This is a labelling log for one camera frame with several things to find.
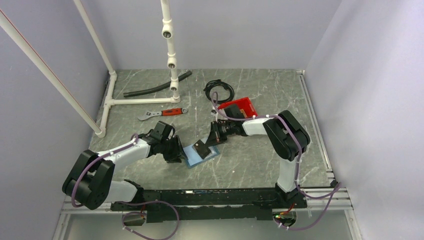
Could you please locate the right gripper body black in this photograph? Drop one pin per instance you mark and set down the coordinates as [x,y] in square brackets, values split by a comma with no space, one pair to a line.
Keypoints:
[225,129]

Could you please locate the black credit card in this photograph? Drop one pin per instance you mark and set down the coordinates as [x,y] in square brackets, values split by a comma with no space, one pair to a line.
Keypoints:
[201,149]

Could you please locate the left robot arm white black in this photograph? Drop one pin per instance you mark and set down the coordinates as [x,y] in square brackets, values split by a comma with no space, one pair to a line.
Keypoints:
[90,182]

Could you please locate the blue card holder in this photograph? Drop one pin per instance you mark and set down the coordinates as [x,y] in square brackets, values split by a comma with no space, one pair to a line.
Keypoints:
[194,159]

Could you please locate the red handled adjustable wrench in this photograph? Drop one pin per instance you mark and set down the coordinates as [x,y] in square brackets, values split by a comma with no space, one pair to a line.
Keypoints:
[168,112]

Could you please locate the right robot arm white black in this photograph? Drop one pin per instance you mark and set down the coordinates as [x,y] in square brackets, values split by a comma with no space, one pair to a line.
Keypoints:
[288,138]

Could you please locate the aluminium rail right side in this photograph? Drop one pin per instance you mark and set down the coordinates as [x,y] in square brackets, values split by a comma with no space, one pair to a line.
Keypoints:
[341,199]

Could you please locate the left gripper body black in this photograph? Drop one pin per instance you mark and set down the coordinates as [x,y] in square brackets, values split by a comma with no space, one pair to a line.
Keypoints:
[169,145]

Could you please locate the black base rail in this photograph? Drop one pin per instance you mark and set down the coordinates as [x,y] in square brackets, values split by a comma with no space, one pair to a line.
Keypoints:
[212,204]

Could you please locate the white PVC pipe frame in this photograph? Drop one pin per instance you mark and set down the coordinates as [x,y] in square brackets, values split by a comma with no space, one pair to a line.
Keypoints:
[100,129]

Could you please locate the red plastic bin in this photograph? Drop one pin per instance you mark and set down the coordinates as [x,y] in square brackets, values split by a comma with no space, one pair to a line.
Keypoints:
[244,104]

